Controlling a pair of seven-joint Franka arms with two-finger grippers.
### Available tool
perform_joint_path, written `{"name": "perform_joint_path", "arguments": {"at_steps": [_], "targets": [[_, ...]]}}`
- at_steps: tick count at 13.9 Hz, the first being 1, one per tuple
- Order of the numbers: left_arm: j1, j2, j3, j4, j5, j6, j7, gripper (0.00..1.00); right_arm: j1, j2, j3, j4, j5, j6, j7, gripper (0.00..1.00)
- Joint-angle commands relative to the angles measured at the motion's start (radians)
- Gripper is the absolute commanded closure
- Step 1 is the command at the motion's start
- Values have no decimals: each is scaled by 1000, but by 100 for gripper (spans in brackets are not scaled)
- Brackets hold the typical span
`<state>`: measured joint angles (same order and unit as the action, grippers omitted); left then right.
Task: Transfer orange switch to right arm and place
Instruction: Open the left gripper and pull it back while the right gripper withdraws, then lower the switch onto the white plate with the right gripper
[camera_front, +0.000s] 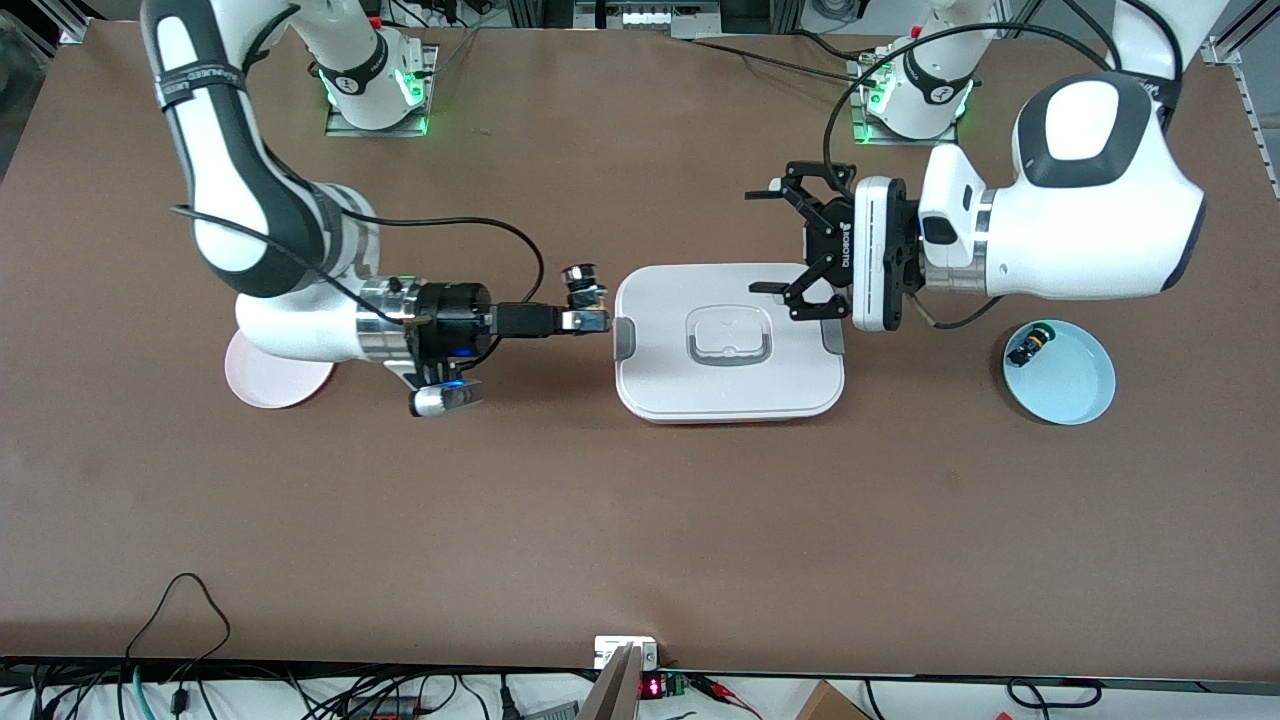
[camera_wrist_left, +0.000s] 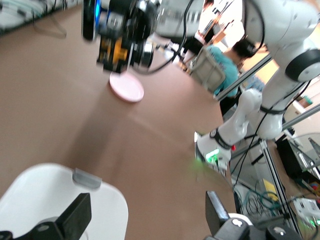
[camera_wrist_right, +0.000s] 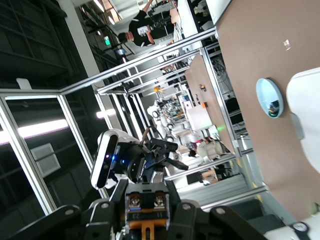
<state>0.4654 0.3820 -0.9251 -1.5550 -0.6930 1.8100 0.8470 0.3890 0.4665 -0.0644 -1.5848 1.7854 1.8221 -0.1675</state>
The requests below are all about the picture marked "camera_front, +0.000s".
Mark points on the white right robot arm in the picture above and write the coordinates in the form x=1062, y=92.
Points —
x=230, y=190

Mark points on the pink round plate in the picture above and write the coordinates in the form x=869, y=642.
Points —
x=270, y=385

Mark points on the grey metal bar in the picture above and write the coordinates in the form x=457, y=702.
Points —
x=612, y=690

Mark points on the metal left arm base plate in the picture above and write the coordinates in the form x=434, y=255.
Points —
x=900, y=141

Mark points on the white lunch box grey clips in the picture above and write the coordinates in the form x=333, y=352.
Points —
x=660, y=380

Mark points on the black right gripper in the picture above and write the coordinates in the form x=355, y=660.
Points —
x=453, y=318

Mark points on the green black switch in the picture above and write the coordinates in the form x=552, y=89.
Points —
x=1032, y=345

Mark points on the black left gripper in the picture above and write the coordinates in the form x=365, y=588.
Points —
x=829, y=243

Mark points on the red clip leads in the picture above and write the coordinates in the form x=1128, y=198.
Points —
x=720, y=688

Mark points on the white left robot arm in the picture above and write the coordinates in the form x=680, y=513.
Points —
x=1080, y=240

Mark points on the red digit display module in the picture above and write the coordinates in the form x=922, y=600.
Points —
x=651, y=688

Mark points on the small white mount block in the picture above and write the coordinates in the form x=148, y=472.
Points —
x=612, y=648

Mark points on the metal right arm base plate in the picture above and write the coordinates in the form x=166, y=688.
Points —
x=380, y=131

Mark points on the light blue round plate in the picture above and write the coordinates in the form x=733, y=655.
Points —
x=1070, y=375

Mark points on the orange black switch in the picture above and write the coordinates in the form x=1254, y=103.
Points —
x=585, y=290

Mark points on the grey device with white strip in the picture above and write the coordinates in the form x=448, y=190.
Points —
x=650, y=18

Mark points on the brown cardboard box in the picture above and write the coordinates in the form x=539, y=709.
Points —
x=830, y=705

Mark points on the aluminium frame rail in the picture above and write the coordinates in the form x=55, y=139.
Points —
x=1255, y=110

